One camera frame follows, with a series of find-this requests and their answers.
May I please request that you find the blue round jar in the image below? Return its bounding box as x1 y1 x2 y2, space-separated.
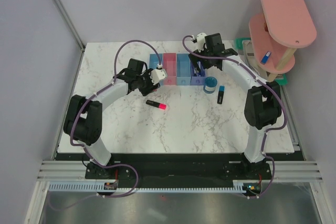
203 77 218 94

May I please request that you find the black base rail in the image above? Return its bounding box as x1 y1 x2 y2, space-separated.
85 154 275 188

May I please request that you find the pink two-tier wooden shelf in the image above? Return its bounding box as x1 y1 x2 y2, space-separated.
249 0 317 82

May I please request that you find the pink cap black highlighter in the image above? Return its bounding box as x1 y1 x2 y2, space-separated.
146 100 167 110

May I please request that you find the pink storage bin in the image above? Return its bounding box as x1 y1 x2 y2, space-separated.
160 53 176 86

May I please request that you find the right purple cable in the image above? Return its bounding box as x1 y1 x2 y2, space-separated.
182 35 287 200

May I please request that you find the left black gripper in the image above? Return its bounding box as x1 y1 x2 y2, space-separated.
136 68 160 97

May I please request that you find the white slotted cable duct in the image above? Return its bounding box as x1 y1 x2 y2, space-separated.
48 180 261 194

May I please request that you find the blue cap black highlighter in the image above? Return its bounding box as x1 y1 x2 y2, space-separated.
217 86 225 104

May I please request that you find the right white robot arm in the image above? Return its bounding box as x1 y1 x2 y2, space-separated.
182 33 287 179

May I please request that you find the purple storage bin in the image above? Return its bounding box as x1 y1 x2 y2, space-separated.
190 62 206 86

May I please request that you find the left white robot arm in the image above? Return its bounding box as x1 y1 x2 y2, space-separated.
63 59 167 178

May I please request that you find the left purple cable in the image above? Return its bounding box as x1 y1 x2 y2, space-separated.
47 40 139 211

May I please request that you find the green book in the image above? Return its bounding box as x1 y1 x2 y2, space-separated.
234 37 287 79

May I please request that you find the light blue storage bin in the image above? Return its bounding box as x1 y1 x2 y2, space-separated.
176 54 191 86

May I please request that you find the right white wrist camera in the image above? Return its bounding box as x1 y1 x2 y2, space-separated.
191 33 207 51

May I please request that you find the small blue item on shelf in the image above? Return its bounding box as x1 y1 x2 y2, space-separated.
260 51 271 65

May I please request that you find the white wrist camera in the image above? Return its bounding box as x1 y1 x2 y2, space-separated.
191 33 207 51
150 64 167 84

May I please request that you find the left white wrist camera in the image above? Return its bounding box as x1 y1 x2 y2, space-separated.
150 64 167 84

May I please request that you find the purple cable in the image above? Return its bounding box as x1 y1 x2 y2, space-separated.
182 35 287 200
47 40 139 211

